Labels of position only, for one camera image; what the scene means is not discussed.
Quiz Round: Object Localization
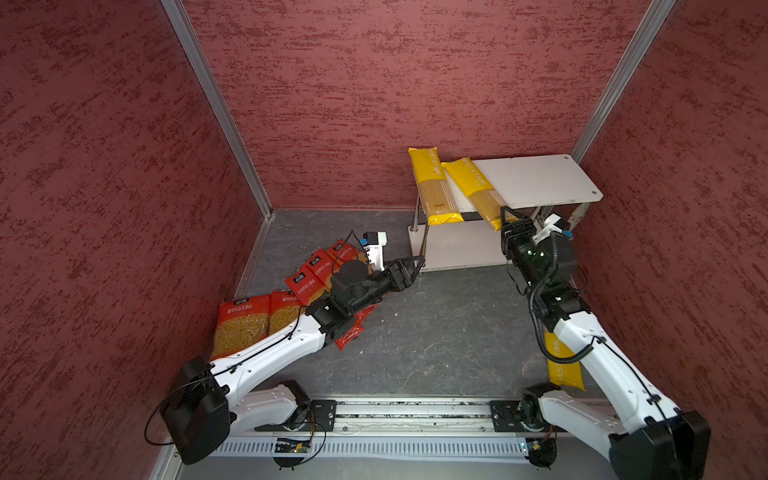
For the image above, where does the red spaghetti bag front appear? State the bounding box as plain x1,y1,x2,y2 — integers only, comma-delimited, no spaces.
284,265,326,306

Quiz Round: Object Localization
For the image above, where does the orange pasta bag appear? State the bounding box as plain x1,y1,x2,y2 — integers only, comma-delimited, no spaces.
341,246,369,265

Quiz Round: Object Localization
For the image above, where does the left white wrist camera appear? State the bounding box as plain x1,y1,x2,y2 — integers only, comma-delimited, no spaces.
361,231,387,271

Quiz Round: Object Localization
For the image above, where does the small red macaroni bag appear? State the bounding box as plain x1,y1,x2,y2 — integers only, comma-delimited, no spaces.
268,291,302,336

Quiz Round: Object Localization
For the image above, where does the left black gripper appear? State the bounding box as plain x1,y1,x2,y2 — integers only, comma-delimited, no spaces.
349,255,425,314

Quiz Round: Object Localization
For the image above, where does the left aluminium corner post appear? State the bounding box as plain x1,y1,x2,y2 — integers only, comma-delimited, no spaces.
161,0,273,222

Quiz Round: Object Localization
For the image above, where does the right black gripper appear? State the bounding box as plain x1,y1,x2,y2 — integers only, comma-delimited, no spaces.
499,205,544,290

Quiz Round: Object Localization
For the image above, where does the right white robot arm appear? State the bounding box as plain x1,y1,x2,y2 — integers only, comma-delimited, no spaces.
500,206,711,479

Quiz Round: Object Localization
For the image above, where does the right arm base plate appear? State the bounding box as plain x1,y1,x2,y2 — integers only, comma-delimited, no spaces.
489,398,565,437

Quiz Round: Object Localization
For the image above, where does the yellow spaghetti bag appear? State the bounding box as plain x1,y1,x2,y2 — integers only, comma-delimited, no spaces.
442,157,507,231
408,147,463,225
542,326,586,392

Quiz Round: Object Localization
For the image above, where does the circuit board with wires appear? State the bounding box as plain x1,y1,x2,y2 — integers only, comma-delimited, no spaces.
526,426,558,470
271,414,328,471

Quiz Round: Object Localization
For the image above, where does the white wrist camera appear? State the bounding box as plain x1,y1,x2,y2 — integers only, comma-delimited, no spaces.
533,214,573,244
361,231,387,271

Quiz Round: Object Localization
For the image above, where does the red spaghetti bag middle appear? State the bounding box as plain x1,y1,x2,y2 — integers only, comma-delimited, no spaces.
306,249,340,290

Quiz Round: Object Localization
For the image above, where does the right circuit board with wires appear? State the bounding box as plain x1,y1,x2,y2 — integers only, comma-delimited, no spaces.
526,426,558,470

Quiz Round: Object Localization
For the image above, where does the left circuit board with wires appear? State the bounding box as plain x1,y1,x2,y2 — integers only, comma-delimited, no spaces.
271,414,328,471

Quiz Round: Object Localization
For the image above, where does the right aluminium corner post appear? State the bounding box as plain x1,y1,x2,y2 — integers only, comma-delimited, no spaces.
571,0,676,164

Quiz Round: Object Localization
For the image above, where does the red spaghetti bag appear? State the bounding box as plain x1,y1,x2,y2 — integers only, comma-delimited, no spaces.
284,265,326,306
326,239,368,270
306,249,340,290

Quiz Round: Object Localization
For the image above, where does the white two-tier shelf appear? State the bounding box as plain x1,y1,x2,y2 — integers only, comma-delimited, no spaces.
408,154,603,272

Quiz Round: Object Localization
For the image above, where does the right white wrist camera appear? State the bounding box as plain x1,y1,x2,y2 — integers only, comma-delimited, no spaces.
533,214,573,244

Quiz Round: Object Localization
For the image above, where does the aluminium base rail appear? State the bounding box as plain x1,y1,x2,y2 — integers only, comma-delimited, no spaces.
170,395,655,438

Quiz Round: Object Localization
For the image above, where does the aluminium corner post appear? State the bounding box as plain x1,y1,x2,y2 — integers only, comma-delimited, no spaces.
161,0,273,222
571,0,676,164

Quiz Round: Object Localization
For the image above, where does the red spaghetti bag rear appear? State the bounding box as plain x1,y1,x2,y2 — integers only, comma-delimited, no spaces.
326,239,368,270

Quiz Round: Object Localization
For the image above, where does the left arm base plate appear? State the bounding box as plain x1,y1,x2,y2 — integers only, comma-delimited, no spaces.
255,399,339,433

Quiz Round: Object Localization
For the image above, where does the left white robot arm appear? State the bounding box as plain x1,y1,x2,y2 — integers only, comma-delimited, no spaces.
155,256,425,465

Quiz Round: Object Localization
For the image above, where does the large red macaroni bag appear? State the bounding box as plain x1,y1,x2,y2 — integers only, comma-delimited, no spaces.
211,295,270,360

